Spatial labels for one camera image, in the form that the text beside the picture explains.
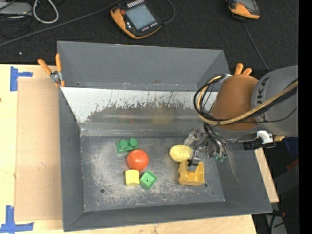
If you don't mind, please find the yellow toy block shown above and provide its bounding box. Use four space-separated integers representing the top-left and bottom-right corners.
124 169 140 187

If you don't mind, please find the yellow-orange hollow toy brick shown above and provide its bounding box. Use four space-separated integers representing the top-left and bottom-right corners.
177 159 205 187

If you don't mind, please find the green two-stud toy brick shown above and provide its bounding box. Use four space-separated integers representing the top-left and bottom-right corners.
116 137 140 155

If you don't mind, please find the black cylinder on white bracket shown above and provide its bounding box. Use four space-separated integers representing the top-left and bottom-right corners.
243 130 276 151

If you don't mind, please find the green toy cube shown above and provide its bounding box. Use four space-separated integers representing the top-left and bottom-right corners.
139 170 158 191

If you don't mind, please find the grey metal bin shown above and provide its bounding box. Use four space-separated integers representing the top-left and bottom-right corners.
57 40 273 232

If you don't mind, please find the yellow toy lemon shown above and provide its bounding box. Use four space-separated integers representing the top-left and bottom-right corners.
169 144 194 162

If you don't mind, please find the red-orange toy tomato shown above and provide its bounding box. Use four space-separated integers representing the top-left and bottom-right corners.
126 149 150 172

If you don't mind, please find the brown cardboard board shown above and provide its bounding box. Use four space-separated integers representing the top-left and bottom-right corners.
14 78 64 222

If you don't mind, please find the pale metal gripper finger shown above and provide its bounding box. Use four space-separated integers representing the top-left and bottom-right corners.
189 159 203 173
187 150 202 167

